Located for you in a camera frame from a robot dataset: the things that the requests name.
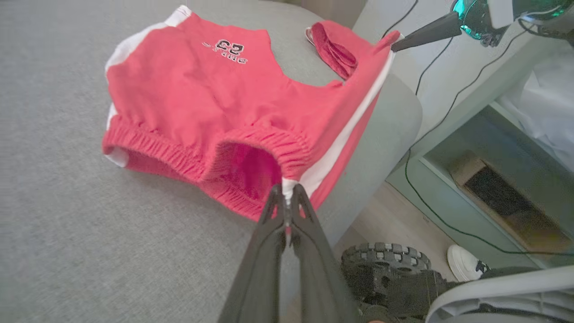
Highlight black omni wheel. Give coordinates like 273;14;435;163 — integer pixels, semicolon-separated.
341;242;432;299

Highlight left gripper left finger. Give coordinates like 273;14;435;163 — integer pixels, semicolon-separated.
217;184;287;323

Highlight pale low glass cabinet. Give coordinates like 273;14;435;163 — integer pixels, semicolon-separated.
386;40;574;270

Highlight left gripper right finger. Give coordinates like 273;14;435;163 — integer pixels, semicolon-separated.
289;184;359;323

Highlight white plastic sheet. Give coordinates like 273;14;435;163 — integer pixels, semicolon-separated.
496;43;574;173

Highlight thin black cable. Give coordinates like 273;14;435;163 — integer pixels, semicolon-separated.
415;38;454;96

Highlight white sneaker shoe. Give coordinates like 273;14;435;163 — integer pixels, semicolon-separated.
447;244;490;282

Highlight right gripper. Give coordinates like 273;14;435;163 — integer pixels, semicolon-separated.
391;0;574;52

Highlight long black floor cable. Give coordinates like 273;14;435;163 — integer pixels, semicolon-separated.
404;27;574;257

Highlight red shorts with white stripes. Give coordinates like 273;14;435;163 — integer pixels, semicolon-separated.
102;4;402;223

